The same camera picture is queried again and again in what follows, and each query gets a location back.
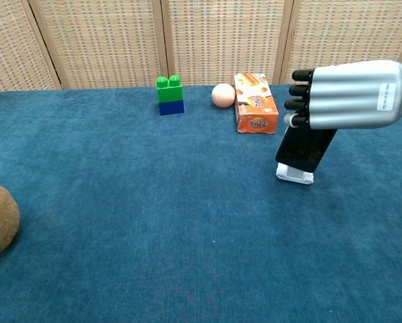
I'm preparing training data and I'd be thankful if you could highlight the black smartphone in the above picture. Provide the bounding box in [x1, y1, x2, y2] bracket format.
[275, 125, 338, 173]

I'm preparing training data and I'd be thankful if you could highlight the blue toy building block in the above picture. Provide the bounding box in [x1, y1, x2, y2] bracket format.
[158, 99, 185, 116]

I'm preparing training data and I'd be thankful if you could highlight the white phone stand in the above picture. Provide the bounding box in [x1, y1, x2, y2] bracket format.
[275, 113, 314, 186]

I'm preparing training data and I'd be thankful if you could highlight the woven folding screen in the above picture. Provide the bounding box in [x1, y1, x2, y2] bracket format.
[0, 0, 402, 94]

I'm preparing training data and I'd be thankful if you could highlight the green toy building block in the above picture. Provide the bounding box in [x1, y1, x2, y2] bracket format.
[155, 74, 184, 103]

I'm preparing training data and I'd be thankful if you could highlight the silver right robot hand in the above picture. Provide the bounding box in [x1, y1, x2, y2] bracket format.
[283, 60, 402, 131]

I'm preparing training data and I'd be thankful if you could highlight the peach coloured ball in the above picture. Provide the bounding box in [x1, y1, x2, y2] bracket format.
[211, 83, 236, 108]

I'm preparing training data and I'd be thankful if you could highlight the orange snack box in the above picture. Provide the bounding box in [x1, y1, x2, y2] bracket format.
[234, 72, 279, 135]

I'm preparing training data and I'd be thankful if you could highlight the blue table cloth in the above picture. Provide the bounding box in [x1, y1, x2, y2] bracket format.
[0, 79, 402, 323]

